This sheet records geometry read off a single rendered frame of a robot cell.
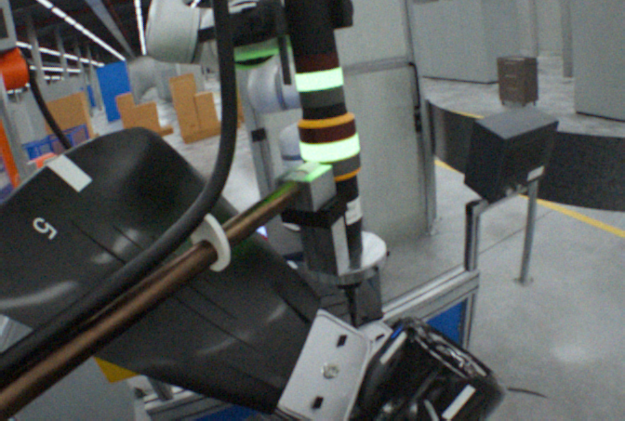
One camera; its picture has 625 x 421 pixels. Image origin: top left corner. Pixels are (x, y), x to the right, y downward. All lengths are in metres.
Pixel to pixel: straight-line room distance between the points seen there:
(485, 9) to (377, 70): 7.83
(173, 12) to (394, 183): 2.31
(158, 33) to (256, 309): 0.33
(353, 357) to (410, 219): 2.54
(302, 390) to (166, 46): 0.39
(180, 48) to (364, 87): 1.99
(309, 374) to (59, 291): 0.18
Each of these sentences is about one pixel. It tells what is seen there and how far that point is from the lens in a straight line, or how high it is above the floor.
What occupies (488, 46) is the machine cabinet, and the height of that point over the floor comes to 0.98.
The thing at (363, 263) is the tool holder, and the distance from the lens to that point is 0.32.
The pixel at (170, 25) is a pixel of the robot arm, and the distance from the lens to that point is 0.48.
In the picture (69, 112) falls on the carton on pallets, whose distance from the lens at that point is 8.28.
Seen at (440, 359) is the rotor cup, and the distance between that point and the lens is 0.30.
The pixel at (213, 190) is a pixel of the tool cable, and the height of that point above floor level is 1.42.
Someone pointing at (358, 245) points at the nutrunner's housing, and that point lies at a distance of 0.33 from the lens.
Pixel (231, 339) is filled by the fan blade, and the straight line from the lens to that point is 0.27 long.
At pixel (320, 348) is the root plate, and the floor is 1.27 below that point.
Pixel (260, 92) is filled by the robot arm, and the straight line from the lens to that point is 0.96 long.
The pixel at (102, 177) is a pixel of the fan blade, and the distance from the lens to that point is 0.30.
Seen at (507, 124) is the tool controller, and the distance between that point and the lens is 1.00.
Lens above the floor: 1.48
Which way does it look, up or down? 21 degrees down
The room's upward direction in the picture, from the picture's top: 10 degrees counter-clockwise
